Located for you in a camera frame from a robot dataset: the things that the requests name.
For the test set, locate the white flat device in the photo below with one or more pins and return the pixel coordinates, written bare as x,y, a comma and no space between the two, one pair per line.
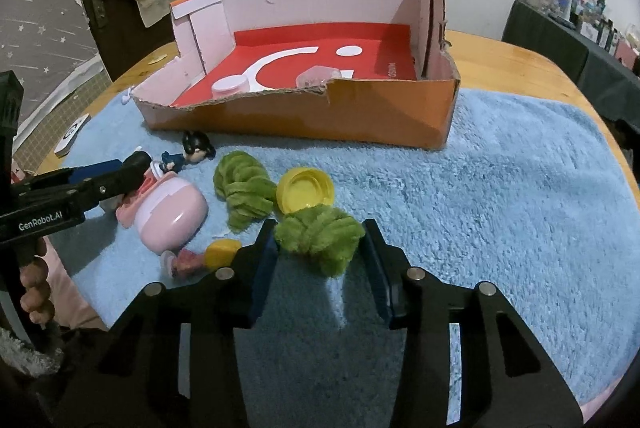
72,134

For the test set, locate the white jar lid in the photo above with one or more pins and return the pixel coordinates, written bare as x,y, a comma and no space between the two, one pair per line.
230,84

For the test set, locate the hanging paper sheet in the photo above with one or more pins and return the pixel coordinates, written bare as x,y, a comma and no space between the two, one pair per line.
156,6

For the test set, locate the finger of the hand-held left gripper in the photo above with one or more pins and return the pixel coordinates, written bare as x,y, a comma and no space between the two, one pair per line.
95,171
125,180

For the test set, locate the white earbud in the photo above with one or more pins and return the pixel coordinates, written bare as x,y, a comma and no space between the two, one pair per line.
129,96

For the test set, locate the green chenille bundle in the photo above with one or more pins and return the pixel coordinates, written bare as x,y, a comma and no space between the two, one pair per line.
320,235
242,190

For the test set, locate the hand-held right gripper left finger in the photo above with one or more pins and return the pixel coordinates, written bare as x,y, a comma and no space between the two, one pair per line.
267,260

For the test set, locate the blonde figurine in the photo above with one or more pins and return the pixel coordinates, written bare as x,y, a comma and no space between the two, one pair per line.
220,253

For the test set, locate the pink earbud case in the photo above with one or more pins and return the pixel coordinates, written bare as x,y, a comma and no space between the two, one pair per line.
172,218

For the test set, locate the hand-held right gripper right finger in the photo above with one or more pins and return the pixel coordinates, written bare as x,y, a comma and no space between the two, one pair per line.
377,270

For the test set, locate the dark-haired figurine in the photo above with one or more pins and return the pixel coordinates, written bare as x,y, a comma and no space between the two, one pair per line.
195,148

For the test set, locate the dark cloth covered table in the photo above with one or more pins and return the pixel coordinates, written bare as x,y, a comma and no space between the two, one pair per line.
560,43

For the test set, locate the yellow bottle cap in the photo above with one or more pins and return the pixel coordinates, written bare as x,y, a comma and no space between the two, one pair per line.
305,190

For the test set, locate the blue fluffy towel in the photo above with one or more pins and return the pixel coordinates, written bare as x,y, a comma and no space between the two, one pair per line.
500,208

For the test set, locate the clear plastic container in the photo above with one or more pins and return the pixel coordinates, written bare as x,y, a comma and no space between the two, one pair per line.
316,76

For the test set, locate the person's left hand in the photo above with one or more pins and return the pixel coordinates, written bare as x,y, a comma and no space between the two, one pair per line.
36,293

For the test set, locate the orange cardboard box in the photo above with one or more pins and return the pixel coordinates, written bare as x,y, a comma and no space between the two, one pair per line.
300,121

